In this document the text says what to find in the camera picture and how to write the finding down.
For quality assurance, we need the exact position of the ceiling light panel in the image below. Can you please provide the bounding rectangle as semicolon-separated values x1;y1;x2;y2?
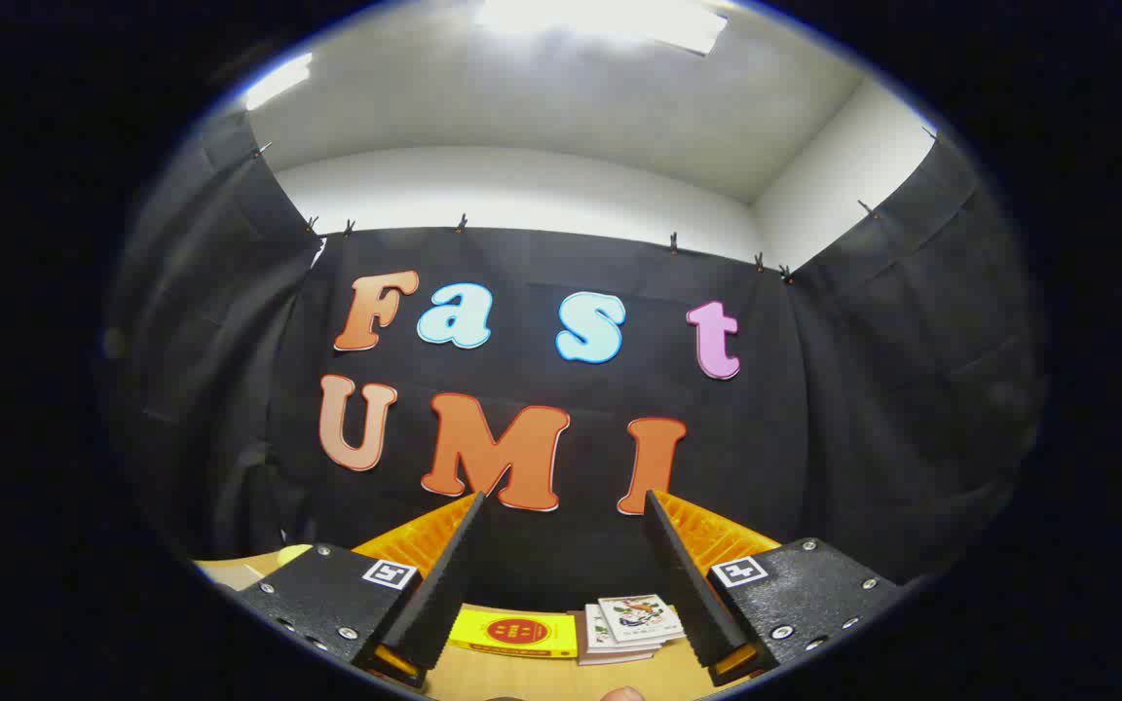
473;0;729;56
243;52;314;111

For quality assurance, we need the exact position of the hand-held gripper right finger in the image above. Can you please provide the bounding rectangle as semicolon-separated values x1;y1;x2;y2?
643;490;905;688

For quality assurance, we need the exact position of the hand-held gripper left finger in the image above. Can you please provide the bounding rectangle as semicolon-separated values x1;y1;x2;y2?
235;492;486;690

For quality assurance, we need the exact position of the yellow book with red circle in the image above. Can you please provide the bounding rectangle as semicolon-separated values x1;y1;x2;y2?
447;606;579;660

